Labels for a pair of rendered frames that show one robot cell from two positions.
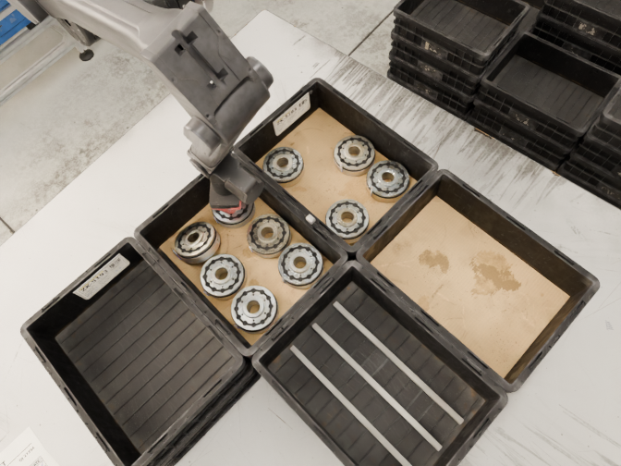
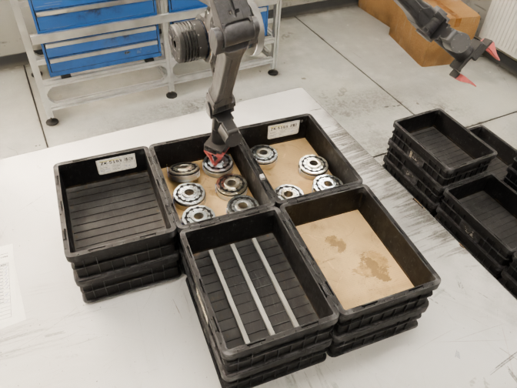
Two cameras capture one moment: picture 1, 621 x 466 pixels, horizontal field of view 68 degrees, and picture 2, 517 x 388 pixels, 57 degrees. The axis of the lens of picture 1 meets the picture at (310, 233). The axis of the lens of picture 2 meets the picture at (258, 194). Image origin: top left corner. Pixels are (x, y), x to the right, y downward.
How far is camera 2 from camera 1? 0.69 m
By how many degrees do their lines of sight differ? 23
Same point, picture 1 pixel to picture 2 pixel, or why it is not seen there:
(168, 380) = (120, 237)
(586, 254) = (461, 302)
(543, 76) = (500, 212)
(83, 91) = (156, 115)
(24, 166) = not seen: hidden behind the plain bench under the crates
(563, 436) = not seen: outside the picture
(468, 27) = (448, 155)
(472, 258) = (364, 252)
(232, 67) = (242, 10)
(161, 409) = not seen: hidden behind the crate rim
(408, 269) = (315, 241)
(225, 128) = (228, 34)
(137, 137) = (179, 122)
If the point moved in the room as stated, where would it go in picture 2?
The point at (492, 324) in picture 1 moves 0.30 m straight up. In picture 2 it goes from (357, 293) to (381, 219)
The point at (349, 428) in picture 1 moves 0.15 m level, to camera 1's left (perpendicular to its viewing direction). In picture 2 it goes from (221, 311) to (168, 298)
